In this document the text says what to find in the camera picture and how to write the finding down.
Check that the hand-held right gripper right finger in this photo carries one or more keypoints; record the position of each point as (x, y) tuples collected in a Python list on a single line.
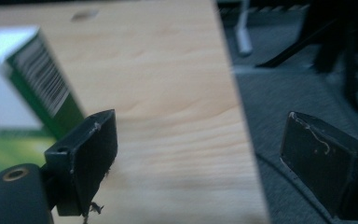
[(317, 161)]

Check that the green and white carton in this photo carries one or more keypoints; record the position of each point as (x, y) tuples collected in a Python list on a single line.
[(21, 93)]

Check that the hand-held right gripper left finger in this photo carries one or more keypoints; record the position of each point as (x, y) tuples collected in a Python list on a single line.
[(87, 161)]

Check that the black stand legs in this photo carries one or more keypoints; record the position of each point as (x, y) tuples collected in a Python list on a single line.
[(332, 40)]

